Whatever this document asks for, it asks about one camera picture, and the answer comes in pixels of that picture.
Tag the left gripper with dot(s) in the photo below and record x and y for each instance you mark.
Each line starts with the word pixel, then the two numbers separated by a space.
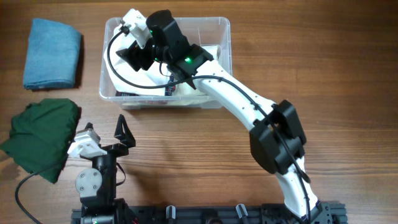
pixel 127 139

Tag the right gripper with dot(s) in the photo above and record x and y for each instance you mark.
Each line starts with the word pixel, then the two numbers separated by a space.
pixel 138 56

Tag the white garment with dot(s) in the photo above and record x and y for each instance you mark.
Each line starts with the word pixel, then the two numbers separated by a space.
pixel 150 77

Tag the plaid shirt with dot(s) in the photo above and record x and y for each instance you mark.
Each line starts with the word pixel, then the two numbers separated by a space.
pixel 123 89

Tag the cream cloth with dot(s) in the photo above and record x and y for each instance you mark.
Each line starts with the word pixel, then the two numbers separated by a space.
pixel 195 97

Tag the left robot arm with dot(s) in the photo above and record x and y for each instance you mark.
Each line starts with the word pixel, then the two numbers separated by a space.
pixel 97 185

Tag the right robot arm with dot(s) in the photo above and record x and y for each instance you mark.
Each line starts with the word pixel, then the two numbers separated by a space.
pixel 276 135

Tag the clear plastic storage container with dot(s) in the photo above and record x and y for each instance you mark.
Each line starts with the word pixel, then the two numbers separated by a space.
pixel 198 30

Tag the dark green garment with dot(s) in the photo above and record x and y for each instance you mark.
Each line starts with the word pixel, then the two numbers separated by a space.
pixel 40 136

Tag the folded blue towel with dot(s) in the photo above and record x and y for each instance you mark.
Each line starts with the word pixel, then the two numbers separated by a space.
pixel 52 55

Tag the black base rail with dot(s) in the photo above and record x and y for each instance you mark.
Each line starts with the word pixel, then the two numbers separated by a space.
pixel 324 212

